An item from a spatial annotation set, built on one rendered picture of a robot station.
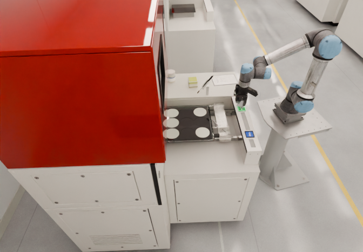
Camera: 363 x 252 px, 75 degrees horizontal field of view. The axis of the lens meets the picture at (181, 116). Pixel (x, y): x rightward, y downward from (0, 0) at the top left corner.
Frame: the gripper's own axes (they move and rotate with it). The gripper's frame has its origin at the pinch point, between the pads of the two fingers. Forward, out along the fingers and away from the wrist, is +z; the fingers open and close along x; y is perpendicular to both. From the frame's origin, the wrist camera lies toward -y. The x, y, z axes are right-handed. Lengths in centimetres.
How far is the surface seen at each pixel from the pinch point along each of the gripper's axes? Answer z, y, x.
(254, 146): 2.2, -0.2, 36.0
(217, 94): 1.2, 16.2, -18.1
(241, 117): 1.8, 2.9, 9.2
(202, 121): 7.8, 29.9, 5.9
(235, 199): 51, 8, 46
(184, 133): 7.7, 44.0, 16.7
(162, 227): 47, 62, 66
